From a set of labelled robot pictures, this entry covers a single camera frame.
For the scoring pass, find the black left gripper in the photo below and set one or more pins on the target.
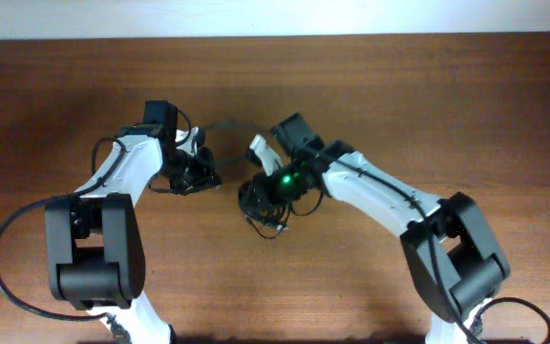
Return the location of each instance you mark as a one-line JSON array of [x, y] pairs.
[[204, 179]]

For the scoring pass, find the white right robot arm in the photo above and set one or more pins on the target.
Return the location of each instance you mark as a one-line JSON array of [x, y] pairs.
[[456, 264]]

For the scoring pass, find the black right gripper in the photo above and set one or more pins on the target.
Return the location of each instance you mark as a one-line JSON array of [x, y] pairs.
[[261, 186]]

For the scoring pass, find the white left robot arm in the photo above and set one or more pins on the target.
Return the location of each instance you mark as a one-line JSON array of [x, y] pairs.
[[96, 260]]

